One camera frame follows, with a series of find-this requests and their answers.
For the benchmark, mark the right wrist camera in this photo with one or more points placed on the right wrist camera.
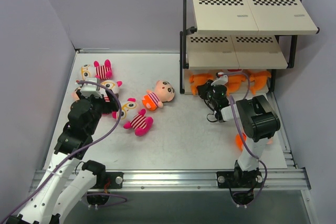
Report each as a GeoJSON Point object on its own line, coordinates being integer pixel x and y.
{"type": "Point", "coordinates": [221, 79]}

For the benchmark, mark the white pink glasses plush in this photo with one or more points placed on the white pink glasses plush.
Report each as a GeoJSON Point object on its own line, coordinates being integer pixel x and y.
{"type": "Point", "coordinates": [111, 85]}
{"type": "Point", "coordinates": [133, 117]}

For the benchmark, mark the orange shark plush back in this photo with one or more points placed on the orange shark plush back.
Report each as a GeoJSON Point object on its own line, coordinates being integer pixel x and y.
{"type": "Point", "coordinates": [199, 79]}

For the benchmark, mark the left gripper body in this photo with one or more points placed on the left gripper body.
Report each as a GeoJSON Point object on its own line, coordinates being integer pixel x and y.
{"type": "Point", "coordinates": [109, 104]}

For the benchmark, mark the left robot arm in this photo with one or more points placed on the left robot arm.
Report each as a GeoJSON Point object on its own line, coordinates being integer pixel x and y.
{"type": "Point", "coordinates": [52, 200]}

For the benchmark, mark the white pink glasses plush middle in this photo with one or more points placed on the white pink glasses plush middle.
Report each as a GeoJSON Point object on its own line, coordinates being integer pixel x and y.
{"type": "Point", "coordinates": [111, 85]}

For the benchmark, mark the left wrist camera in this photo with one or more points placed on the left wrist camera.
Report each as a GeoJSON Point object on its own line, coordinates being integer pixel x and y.
{"type": "Point", "coordinates": [88, 90]}

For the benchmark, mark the aluminium front rail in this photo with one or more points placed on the aluminium front rail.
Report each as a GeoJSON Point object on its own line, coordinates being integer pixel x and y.
{"type": "Point", "coordinates": [203, 180]}

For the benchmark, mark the white pink striped plush back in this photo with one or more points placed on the white pink striped plush back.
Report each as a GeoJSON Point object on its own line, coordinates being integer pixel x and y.
{"type": "Point", "coordinates": [96, 70]}

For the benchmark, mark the orange shark plush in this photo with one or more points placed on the orange shark plush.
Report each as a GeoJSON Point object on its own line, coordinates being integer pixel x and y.
{"type": "Point", "coordinates": [199, 79]}
{"type": "Point", "coordinates": [259, 78]}
{"type": "Point", "coordinates": [234, 81]}

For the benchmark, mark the peach boy plush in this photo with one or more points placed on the peach boy plush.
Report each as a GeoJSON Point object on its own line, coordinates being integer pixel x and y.
{"type": "Point", "coordinates": [76, 95]}
{"type": "Point", "coordinates": [163, 92]}
{"type": "Point", "coordinates": [240, 145]}

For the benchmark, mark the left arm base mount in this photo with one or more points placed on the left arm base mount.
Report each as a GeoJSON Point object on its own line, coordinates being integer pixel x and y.
{"type": "Point", "coordinates": [113, 180]}

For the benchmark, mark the cream black three-tier shelf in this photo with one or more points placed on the cream black three-tier shelf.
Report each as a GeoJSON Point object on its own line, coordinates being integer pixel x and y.
{"type": "Point", "coordinates": [241, 35]}

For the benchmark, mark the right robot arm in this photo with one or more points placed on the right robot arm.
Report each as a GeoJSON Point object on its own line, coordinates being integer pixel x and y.
{"type": "Point", "coordinates": [256, 123]}

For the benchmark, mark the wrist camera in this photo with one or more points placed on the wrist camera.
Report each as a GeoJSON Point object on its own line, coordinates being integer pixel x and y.
{"type": "Point", "coordinates": [221, 79]}
{"type": "Point", "coordinates": [88, 90]}

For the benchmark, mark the white pink glasses plush front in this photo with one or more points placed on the white pink glasses plush front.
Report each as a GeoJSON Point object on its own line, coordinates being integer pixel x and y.
{"type": "Point", "coordinates": [133, 117]}

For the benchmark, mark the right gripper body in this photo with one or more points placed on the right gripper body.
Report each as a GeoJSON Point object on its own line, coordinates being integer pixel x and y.
{"type": "Point", "coordinates": [206, 91]}

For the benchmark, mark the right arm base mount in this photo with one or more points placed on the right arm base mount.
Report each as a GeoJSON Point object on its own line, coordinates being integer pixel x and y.
{"type": "Point", "coordinates": [248, 180]}

